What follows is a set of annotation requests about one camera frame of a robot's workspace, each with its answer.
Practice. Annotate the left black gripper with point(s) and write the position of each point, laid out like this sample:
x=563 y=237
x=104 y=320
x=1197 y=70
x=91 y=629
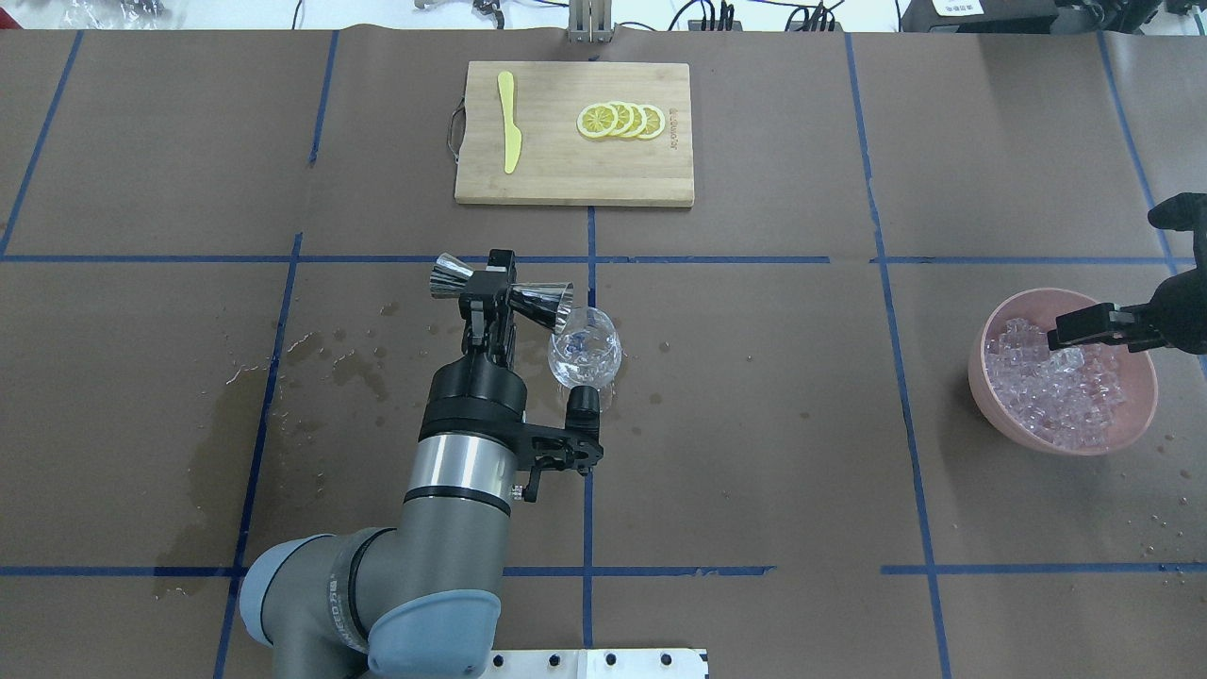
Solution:
x=476 y=389

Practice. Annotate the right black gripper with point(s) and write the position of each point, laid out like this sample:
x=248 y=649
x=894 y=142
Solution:
x=1182 y=304

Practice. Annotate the steel double jigger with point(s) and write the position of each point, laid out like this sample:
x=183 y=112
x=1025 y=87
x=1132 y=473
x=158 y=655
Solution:
x=548 y=304

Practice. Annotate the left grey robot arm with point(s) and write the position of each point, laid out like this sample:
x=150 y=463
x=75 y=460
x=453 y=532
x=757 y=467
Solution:
x=422 y=599

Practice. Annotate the pile of ice cubes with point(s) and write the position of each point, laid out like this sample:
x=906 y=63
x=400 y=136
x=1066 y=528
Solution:
x=1068 y=398

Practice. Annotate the clear wine glass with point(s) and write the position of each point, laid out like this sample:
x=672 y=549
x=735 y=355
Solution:
x=587 y=352

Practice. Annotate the pink bowl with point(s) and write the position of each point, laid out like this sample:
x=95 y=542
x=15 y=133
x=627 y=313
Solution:
x=1041 y=307

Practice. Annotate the bamboo cutting board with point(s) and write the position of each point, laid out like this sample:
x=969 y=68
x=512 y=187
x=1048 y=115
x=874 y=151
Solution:
x=559 y=167

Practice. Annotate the yellow plastic knife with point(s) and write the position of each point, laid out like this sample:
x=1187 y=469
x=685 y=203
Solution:
x=506 y=87

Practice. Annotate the lemon slice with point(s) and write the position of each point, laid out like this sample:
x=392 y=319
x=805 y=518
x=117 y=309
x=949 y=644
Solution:
x=624 y=119
x=637 y=123
x=597 y=121
x=655 y=121

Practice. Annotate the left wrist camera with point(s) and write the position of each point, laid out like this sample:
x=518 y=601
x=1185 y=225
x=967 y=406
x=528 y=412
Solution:
x=575 y=447

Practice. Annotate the aluminium frame post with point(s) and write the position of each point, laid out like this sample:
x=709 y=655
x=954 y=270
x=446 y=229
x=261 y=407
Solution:
x=590 y=21

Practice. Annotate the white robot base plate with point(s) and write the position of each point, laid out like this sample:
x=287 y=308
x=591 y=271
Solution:
x=598 y=663

